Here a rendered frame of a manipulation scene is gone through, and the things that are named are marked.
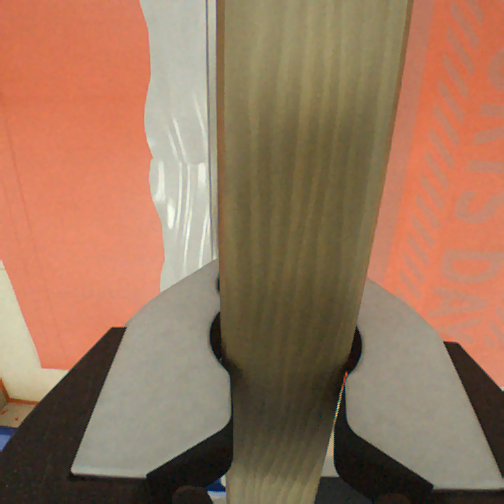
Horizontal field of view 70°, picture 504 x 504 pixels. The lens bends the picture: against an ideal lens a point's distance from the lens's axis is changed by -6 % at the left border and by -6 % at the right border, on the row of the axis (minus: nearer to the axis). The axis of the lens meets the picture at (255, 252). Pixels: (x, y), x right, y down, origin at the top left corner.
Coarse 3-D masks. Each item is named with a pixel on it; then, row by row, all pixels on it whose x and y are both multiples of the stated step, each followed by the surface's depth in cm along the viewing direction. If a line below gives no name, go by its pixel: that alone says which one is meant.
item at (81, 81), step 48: (0, 0) 21; (48, 0) 21; (96, 0) 21; (0, 48) 22; (48, 48) 22; (96, 48) 22; (144, 48) 22; (0, 96) 23; (48, 96) 23; (96, 96) 23; (144, 96) 23; (0, 144) 25; (48, 144) 25; (96, 144) 25; (144, 144) 25
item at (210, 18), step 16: (208, 0) 10; (208, 16) 11; (208, 32) 11; (208, 48) 11; (208, 64) 11; (208, 80) 12; (208, 96) 12; (208, 112) 12; (208, 128) 12; (208, 144) 13; (208, 160) 13; (224, 480) 22
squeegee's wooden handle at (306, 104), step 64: (256, 0) 5; (320, 0) 5; (384, 0) 5; (256, 64) 5; (320, 64) 5; (384, 64) 5; (256, 128) 6; (320, 128) 6; (384, 128) 6; (256, 192) 6; (320, 192) 6; (256, 256) 7; (320, 256) 7; (256, 320) 8; (320, 320) 8; (256, 384) 9; (320, 384) 8; (256, 448) 10; (320, 448) 10
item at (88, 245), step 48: (0, 192) 27; (48, 192) 27; (96, 192) 26; (144, 192) 26; (0, 240) 29; (48, 240) 28; (96, 240) 28; (144, 240) 28; (48, 288) 30; (96, 288) 30; (144, 288) 30; (48, 336) 33; (96, 336) 33
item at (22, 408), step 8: (0, 384) 36; (0, 392) 36; (0, 400) 36; (8, 400) 37; (16, 400) 37; (24, 400) 37; (0, 408) 36; (8, 408) 36; (16, 408) 36; (24, 408) 36; (32, 408) 36; (0, 416) 35; (8, 416) 35; (16, 416) 35; (24, 416) 35; (0, 424) 34; (8, 424) 34; (16, 424) 35; (328, 448) 34; (328, 456) 34; (328, 464) 34; (328, 472) 35; (336, 472) 35
